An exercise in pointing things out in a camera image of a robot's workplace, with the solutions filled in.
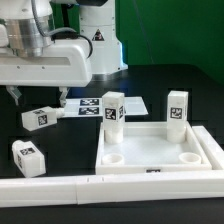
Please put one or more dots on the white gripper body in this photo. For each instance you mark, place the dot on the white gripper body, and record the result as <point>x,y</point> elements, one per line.
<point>63,64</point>

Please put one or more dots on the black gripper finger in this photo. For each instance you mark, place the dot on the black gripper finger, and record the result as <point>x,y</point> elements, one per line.
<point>15,93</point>
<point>64,92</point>

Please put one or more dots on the white square tabletop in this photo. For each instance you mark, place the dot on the white square tabletop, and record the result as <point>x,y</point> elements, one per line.
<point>145,149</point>

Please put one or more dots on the white sheet with tags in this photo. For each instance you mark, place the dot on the white sheet with tags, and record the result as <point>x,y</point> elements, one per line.
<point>92,107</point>

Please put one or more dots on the white L-shaped obstacle fence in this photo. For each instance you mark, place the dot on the white L-shaped obstacle fence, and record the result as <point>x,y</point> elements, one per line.
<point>120,188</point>

